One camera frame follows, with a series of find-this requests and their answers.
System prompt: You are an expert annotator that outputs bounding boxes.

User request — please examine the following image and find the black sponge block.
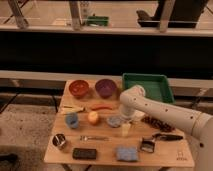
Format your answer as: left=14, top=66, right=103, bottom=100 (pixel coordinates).
left=72, top=148, right=97, bottom=159

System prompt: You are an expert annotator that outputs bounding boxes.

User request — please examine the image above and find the silver fork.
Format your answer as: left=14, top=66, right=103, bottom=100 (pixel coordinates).
left=80, top=135, right=109, bottom=141

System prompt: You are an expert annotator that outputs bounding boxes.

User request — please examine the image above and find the red orange bowl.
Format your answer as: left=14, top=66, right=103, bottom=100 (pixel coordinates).
left=69, top=80, right=89, bottom=98

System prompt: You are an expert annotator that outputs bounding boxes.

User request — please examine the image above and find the yellow apple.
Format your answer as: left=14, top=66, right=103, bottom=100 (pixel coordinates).
left=88, top=111, right=100, bottom=125

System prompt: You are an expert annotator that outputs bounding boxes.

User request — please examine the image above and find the yellow banana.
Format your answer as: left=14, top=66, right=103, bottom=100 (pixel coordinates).
left=59, top=106, right=85, bottom=115

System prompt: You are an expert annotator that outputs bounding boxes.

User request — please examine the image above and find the red chili pepper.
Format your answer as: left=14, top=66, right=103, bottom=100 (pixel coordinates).
left=91, top=105, right=112, bottom=110

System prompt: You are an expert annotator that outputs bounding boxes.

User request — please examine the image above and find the blue sponge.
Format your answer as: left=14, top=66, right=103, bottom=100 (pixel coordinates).
left=116, top=146, right=138, bottom=162

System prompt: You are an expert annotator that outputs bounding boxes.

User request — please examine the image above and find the purple bowl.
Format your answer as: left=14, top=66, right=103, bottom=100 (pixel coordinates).
left=95, top=79, right=117, bottom=98

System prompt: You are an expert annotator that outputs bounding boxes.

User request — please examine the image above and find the wooden folding table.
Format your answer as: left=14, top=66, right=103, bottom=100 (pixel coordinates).
left=44, top=80, right=194, bottom=171

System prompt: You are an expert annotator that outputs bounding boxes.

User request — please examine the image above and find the metal cup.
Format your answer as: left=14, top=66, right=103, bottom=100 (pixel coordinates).
left=52, top=134, right=66, bottom=150

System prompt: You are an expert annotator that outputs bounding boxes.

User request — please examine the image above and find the black handled knife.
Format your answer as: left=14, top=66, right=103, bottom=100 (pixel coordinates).
left=153, top=133, right=183, bottom=141

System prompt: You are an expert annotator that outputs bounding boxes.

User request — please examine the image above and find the white plastic cup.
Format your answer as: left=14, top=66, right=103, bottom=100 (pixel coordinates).
left=133, top=111, right=145, bottom=121

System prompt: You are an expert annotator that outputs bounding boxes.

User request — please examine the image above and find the dark machine on shelf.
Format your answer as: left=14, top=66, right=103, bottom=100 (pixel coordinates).
left=136, top=0, right=209, bottom=28

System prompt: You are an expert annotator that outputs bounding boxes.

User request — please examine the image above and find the green box on shelf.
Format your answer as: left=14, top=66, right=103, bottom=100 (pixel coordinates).
left=86, top=15, right=109, bottom=26

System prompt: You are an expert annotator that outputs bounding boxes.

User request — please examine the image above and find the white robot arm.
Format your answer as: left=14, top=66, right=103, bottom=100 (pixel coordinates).
left=120, top=85, right=213, bottom=171

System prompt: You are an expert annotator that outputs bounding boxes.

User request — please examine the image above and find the blue cup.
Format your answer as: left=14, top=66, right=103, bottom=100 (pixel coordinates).
left=65, top=113, right=79, bottom=129

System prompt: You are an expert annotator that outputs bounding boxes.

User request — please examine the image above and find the small grey blue towel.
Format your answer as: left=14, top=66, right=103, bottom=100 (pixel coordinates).
left=107, top=115, right=122, bottom=128

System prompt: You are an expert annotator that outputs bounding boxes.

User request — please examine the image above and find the red grape bunch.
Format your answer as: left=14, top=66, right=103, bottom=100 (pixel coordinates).
left=142, top=116, right=175, bottom=132

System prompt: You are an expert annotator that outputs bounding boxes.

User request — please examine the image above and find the green plastic tray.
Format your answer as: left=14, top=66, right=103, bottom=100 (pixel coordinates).
left=122, top=73, right=174, bottom=104

